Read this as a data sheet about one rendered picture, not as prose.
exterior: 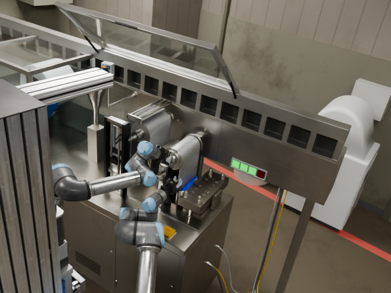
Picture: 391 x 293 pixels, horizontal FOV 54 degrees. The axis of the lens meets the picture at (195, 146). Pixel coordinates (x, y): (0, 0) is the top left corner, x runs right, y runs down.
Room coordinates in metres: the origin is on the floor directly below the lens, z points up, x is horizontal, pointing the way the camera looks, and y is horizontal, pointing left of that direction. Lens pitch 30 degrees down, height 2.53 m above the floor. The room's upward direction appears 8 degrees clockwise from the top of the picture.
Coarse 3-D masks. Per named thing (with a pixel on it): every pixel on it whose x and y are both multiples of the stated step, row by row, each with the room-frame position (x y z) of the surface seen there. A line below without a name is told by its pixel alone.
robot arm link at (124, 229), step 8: (120, 208) 1.73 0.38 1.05; (128, 208) 1.73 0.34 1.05; (136, 208) 1.75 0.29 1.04; (120, 216) 1.68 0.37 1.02; (128, 216) 1.55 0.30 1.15; (136, 216) 1.69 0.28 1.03; (120, 224) 1.39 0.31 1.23; (128, 224) 1.38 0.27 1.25; (120, 232) 1.35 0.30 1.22; (128, 232) 1.34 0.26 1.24; (120, 240) 1.35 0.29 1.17; (128, 240) 1.33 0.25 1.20
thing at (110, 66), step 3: (102, 63) 2.27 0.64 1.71; (105, 63) 2.27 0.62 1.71; (108, 63) 2.27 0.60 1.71; (111, 63) 2.28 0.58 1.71; (114, 63) 2.30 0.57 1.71; (102, 66) 2.27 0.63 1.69; (105, 66) 2.26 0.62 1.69; (108, 66) 2.26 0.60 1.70; (111, 66) 2.26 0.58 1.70; (114, 66) 2.30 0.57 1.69; (102, 69) 2.27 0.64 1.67; (105, 69) 2.26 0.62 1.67; (108, 69) 2.26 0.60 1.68; (111, 69) 2.26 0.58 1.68; (114, 69) 2.30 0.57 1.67; (108, 72) 2.26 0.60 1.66; (111, 72) 2.26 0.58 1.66; (114, 72) 2.30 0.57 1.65; (114, 75) 2.30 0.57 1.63
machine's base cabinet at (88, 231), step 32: (64, 224) 2.08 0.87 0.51; (96, 224) 1.94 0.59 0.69; (224, 224) 2.11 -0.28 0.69; (96, 256) 1.94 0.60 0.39; (128, 256) 1.81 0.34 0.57; (160, 256) 1.70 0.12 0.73; (192, 256) 1.70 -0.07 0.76; (128, 288) 1.81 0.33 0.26; (160, 288) 1.69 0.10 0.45; (192, 288) 1.78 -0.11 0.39
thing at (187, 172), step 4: (196, 156) 2.16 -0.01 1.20; (192, 160) 2.11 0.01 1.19; (196, 160) 2.17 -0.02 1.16; (188, 164) 2.07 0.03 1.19; (192, 164) 2.12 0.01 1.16; (196, 164) 2.17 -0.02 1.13; (180, 168) 1.99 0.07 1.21; (184, 168) 2.03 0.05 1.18; (188, 168) 2.08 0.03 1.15; (192, 168) 2.13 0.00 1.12; (196, 168) 2.18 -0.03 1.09; (180, 172) 1.99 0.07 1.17; (184, 172) 2.04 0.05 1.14; (188, 172) 2.08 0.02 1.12; (192, 172) 2.14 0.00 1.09; (196, 172) 2.19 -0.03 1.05; (180, 176) 2.00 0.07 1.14; (184, 176) 2.05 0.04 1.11; (188, 176) 2.09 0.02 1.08; (192, 176) 2.14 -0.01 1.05; (184, 180) 2.05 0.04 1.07; (188, 180) 2.10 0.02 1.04; (184, 184) 2.06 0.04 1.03; (180, 188) 2.02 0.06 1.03
